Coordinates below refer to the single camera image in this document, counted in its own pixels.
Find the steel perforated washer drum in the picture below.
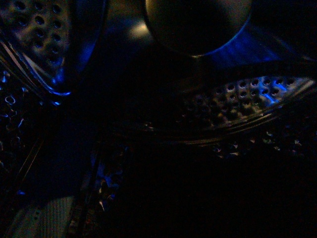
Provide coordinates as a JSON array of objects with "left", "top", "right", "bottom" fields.
[{"left": 0, "top": 0, "right": 317, "bottom": 238}]

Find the beige round drum hub cap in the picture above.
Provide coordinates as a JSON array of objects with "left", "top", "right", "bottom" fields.
[{"left": 143, "top": 0, "right": 253, "bottom": 57}]

